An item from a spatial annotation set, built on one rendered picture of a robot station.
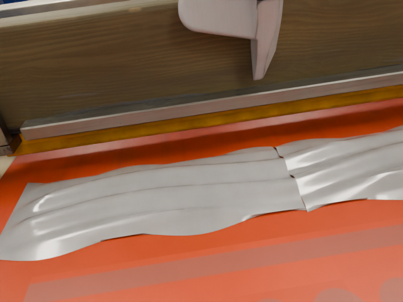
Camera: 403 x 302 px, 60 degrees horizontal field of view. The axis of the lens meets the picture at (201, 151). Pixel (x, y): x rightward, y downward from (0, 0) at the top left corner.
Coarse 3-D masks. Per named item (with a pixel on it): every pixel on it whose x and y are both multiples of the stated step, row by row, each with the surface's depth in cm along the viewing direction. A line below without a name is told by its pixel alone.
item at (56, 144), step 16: (352, 96) 28; (368, 96) 28; (384, 96) 28; (400, 96) 28; (240, 112) 27; (256, 112) 28; (272, 112) 28; (288, 112) 28; (144, 128) 27; (160, 128) 27; (176, 128) 28; (192, 128) 28; (32, 144) 27; (48, 144) 27; (64, 144) 27; (80, 144) 27
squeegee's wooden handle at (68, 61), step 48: (144, 0) 23; (288, 0) 22; (336, 0) 23; (384, 0) 23; (0, 48) 22; (48, 48) 22; (96, 48) 23; (144, 48) 23; (192, 48) 23; (240, 48) 24; (288, 48) 24; (336, 48) 24; (384, 48) 25; (0, 96) 24; (48, 96) 24; (96, 96) 24; (144, 96) 25
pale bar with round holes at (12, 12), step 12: (36, 0) 45; (48, 0) 44; (60, 0) 42; (72, 0) 42; (84, 0) 42; (96, 0) 42; (108, 0) 42; (120, 0) 42; (0, 12) 42; (12, 12) 42; (24, 12) 42; (36, 12) 42
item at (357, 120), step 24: (264, 120) 29; (288, 120) 29; (312, 120) 28; (336, 120) 28; (360, 120) 27; (384, 120) 27; (312, 216) 19; (336, 216) 19; (360, 216) 19; (384, 216) 19
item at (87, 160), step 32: (224, 128) 29; (256, 128) 28; (32, 160) 28; (64, 160) 27; (96, 160) 27; (128, 160) 26; (160, 160) 26; (0, 192) 25; (0, 224) 22; (256, 224) 19; (288, 224) 19; (64, 256) 19; (96, 256) 19; (128, 256) 18; (0, 288) 18
